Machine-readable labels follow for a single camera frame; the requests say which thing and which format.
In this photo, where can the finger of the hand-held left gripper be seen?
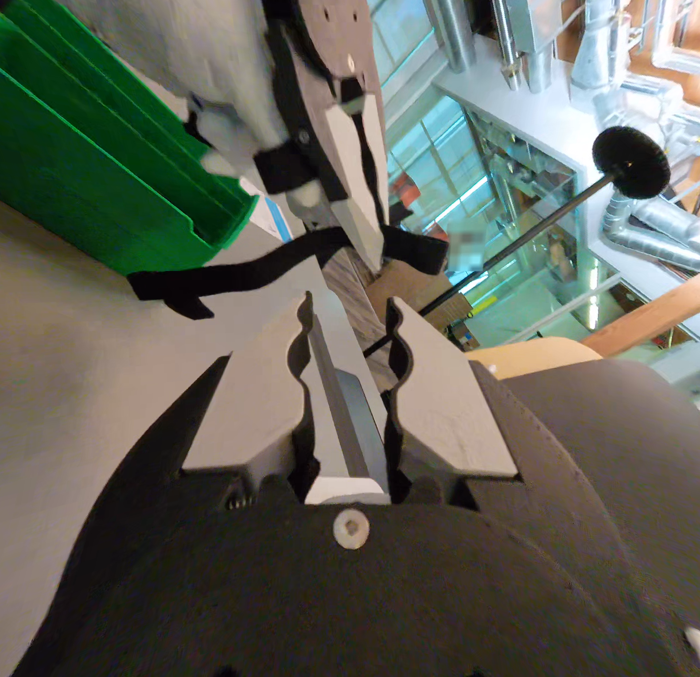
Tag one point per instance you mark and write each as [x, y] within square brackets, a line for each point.
[378, 151]
[358, 223]

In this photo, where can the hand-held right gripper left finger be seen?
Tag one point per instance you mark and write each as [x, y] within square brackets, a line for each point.
[246, 414]

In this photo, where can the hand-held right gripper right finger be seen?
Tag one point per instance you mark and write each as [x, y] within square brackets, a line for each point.
[448, 414]

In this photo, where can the person's left hand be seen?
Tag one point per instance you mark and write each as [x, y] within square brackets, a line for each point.
[191, 42]

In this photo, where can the orange box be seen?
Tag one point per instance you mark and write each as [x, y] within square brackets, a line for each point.
[402, 193]

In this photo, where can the white and blue paper sheet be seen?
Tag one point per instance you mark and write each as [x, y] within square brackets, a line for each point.
[273, 217]

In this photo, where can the cardboard boxes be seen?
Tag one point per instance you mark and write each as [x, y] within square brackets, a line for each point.
[415, 294]

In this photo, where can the black and white book stand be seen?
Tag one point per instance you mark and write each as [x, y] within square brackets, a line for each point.
[601, 469]

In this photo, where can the wooden ceiling beam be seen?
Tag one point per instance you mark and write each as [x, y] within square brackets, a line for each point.
[645, 316]

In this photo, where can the black floor lamp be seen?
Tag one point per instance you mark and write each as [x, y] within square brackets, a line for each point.
[631, 162]

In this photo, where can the green plastic bin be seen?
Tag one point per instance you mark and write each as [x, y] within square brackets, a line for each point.
[82, 168]

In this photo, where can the round silver air duct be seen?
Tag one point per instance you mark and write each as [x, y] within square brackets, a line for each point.
[454, 20]

